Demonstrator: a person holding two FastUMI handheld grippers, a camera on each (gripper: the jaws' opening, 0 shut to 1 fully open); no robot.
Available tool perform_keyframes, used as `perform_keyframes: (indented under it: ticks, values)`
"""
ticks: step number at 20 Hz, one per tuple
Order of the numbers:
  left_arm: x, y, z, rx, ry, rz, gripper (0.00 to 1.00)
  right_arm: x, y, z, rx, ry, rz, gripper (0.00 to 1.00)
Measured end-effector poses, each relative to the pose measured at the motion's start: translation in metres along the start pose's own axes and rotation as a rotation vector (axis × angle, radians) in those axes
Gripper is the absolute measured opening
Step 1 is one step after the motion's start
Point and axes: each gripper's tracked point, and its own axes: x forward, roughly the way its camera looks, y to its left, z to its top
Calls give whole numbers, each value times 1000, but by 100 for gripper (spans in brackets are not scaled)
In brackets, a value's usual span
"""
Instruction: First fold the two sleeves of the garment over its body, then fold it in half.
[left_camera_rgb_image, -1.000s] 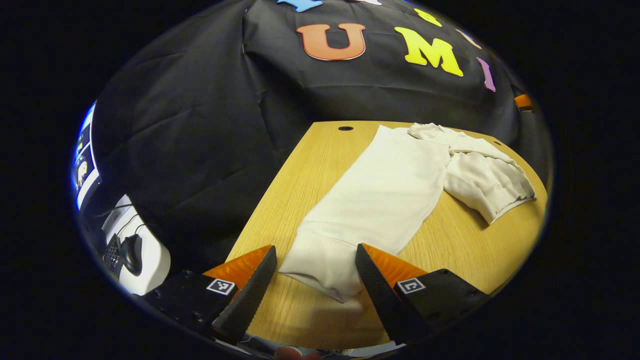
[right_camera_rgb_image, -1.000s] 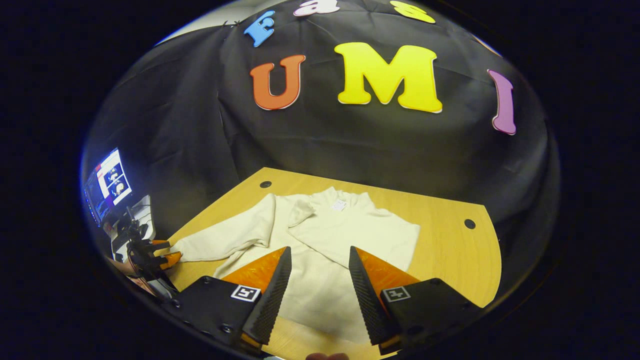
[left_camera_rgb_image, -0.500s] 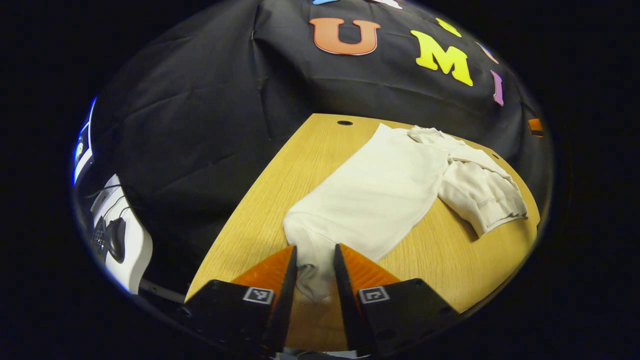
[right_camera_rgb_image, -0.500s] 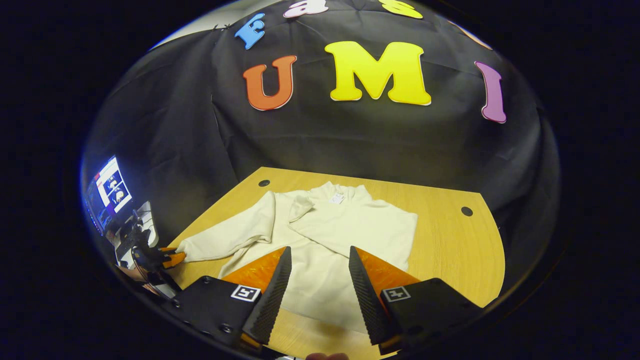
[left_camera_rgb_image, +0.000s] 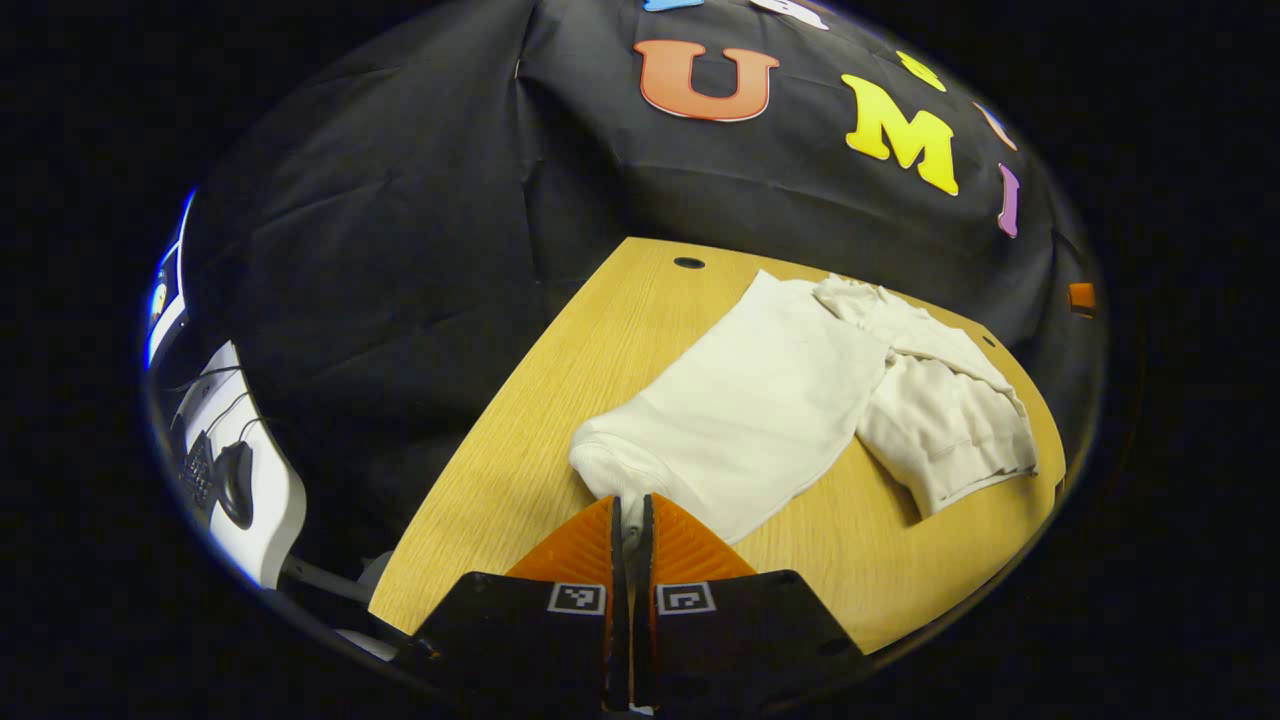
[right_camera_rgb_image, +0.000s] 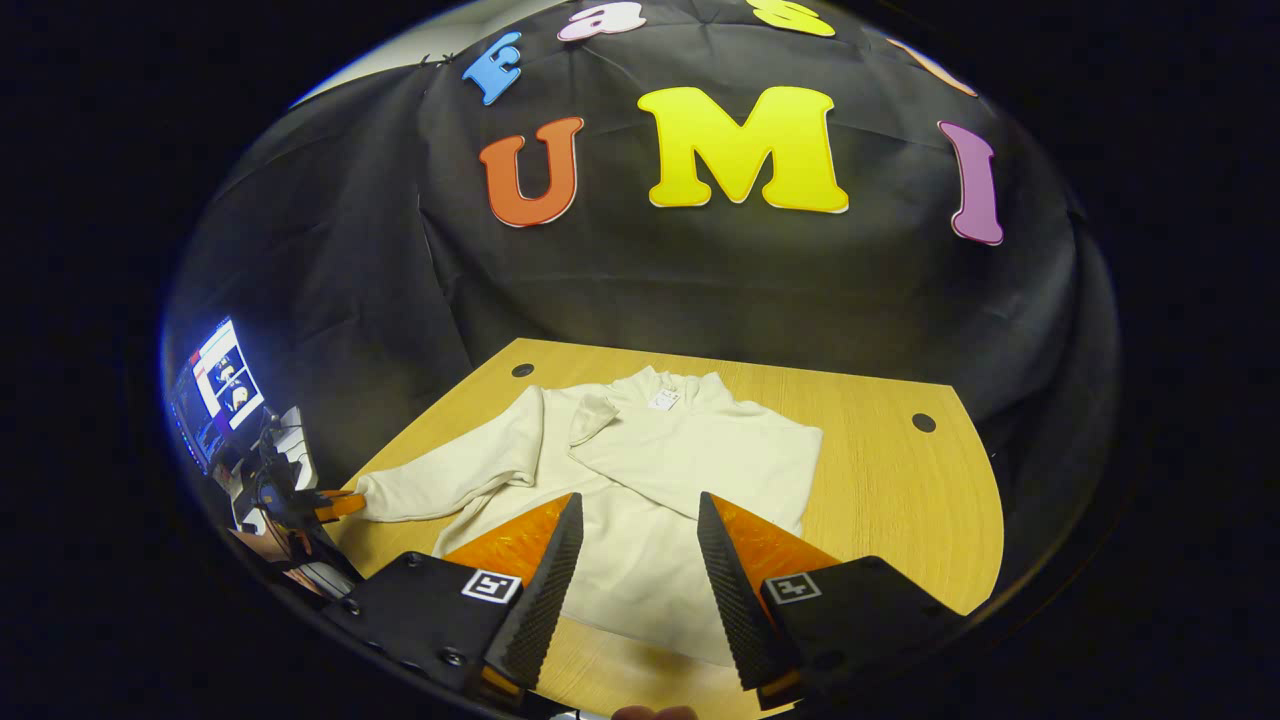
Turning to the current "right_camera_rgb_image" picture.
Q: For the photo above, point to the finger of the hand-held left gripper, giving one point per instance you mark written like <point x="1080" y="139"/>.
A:
<point x="340" y="505"/>

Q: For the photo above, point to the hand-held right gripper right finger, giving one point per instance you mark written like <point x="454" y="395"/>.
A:
<point x="740" y="610"/>

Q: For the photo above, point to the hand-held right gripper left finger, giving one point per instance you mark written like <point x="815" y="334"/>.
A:
<point x="545" y="610"/>

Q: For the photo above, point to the white object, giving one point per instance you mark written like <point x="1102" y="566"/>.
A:
<point x="295" y="445"/>

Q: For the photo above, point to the cream sweatshirt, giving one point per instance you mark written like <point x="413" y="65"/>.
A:
<point x="640" y="470"/>

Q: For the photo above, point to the computer monitor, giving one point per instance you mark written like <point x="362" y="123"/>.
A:
<point x="225" y="375"/>

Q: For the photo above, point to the black backdrop cloth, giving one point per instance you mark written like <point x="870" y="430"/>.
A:
<point x="700" y="290"/>

